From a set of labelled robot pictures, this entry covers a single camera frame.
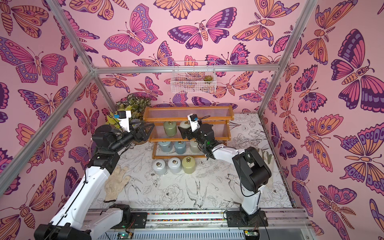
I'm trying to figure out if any beige work glove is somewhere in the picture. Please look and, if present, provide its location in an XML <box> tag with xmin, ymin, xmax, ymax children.
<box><xmin>104</xmin><ymin>165</ymin><xmax>131</xmax><ymax>203</ymax></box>

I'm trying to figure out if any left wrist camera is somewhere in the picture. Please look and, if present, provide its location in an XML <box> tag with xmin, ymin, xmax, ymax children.
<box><xmin>114</xmin><ymin>111</ymin><xmax>132</xmax><ymax>133</ymax></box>

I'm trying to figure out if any pale yellow-green tea canister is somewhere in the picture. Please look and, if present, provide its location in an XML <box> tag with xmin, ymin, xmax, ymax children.
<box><xmin>182</xmin><ymin>156</ymin><xmax>196</xmax><ymax>174</ymax></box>

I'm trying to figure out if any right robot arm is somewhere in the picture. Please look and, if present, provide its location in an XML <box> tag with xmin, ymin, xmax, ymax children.
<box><xmin>178</xmin><ymin>121</ymin><xmax>272</xmax><ymax>225</ymax></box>

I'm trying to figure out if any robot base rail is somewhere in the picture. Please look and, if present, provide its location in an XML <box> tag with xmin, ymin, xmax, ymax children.
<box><xmin>98</xmin><ymin>208</ymin><xmax>317</xmax><ymax>240</ymax></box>

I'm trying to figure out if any cream tea canister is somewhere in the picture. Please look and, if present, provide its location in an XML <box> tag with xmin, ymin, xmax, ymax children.
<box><xmin>179</xmin><ymin>121</ymin><xmax>191</xmax><ymax>129</ymax></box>

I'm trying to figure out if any white tea canister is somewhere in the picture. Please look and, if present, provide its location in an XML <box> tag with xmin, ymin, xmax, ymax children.
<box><xmin>152</xmin><ymin>159</ymin><xmax>167</xmax><ymax>176</ymax></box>
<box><xmin>168</xmin><ymin>157</ymin><xmax>182</xmax><ymax>174</ymax></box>

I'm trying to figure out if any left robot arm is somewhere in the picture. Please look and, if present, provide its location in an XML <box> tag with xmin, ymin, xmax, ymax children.
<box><xmin>34</xmin><ymin>122</ymin><xmax>155</xmax><ymax>240</ymax></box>

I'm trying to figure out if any white wire wall basket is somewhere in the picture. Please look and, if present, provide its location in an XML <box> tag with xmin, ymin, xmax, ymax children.
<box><xmin>170</xmin><ymin>60</ymin><xmax>217</xmax><ymax>94</ymax></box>

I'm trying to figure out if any pale green tea canister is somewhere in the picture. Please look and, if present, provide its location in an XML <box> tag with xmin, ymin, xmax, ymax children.
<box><xmin>190</xmin><ymin>141</ymin><xmax>201</xmax><ymax>154</ymax></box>

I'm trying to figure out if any small succulent in basket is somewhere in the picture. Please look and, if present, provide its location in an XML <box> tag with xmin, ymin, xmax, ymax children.
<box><xmin>204</xmin><ymin>76</ymin><xmax>214</xmax><ymax>82</ymax></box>

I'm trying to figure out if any sage green tea canister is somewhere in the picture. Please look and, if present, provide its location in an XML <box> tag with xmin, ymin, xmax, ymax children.
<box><xmin>163</xmin><ymin>121</ymin><xmax>177</xmax><ymax>137</ymax></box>

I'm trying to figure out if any striped leaf potted plant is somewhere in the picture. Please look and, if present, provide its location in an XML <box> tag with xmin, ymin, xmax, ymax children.
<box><xmin>116</xmin><ymin>94</ymin><xmax>151</xmax><ymax>120</ymax></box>

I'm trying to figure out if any blue tea canister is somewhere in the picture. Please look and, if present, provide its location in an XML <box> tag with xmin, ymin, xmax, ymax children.
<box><xmin>159</xmin><ymin>142</ymin><xmax>173</xmax><ymax>153</ymax></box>
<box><xmin>174</xmin><ymin>141</ymin><xmax>187</xmax><ymax>155</ymax></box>

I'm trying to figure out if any beige cloth tool pouch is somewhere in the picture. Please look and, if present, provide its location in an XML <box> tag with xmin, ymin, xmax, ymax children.
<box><xmin>256</xmin><ymin>148</ymin><xmax>275</xmax><ymax>188</ymax></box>

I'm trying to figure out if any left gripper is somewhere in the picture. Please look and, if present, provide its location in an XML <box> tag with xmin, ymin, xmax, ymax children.
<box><xmin>111</xmin><ymin>121</ymin><xmax>154</xmax><ymax>155</ymax></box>

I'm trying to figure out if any wooden three-tier shelf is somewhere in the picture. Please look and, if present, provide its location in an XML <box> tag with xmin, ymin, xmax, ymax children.
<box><xmin>144</xmin><ymin>106</ymin><xmax>235</xmax><ymax>159</ymax></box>

